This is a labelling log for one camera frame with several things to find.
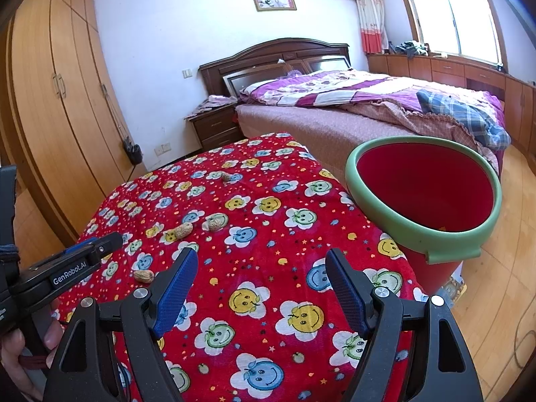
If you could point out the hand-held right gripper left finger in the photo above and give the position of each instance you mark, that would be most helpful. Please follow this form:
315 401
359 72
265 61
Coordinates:
176 293

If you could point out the red smiley flower blanket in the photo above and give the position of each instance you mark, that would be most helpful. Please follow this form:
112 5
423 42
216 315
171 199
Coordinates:
268 259

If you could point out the dark wooden nightstand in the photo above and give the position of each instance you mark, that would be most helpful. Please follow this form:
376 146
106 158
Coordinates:
213 127

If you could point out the person's left hand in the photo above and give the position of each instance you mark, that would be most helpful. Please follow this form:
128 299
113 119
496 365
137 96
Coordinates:
52 331

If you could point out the peanut in shell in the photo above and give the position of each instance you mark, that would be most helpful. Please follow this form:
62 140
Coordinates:
183 230
217 224
226 176
143 276

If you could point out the pink checked quilt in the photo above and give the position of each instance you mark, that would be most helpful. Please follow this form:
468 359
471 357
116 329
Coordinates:
398 113

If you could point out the white wall socket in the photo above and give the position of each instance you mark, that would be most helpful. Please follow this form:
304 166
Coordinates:
163 149

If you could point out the light wooden wardrobe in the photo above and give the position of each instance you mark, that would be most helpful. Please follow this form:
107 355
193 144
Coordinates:
54 92

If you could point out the colourful printed book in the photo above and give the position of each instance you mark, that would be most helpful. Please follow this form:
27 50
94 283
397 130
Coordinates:
454 288

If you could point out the bed with pink sheet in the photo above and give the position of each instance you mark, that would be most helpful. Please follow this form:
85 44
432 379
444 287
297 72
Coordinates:
314 125

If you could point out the white wall switch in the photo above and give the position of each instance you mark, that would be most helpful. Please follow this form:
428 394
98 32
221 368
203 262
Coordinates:
187 73

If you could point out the blue plaid cloth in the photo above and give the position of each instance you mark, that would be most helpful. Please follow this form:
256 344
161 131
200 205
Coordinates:
460 111

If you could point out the red bin with green rim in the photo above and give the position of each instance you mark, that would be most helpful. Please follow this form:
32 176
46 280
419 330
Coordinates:
418 184

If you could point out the pile of dark clothes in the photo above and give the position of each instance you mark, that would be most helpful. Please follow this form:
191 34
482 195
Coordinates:
412 47

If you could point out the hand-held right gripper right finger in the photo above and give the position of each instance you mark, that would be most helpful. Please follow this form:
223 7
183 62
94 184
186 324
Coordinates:
347 297

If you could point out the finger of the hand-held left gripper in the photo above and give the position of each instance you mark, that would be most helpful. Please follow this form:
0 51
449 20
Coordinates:
106 246
79 249

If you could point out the wooden framed window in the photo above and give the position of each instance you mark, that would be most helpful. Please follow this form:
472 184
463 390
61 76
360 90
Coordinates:
452 12

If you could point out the floral curtain with red hem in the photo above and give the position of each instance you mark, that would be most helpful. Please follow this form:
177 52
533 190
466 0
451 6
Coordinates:
370 12

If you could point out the dark wooden headboard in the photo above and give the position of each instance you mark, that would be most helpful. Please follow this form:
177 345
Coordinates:
272 50

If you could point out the pink cloth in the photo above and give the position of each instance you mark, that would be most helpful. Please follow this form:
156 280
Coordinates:
213 102

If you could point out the long wooden cabinet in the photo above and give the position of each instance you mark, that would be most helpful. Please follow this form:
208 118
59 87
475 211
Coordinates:
519 104

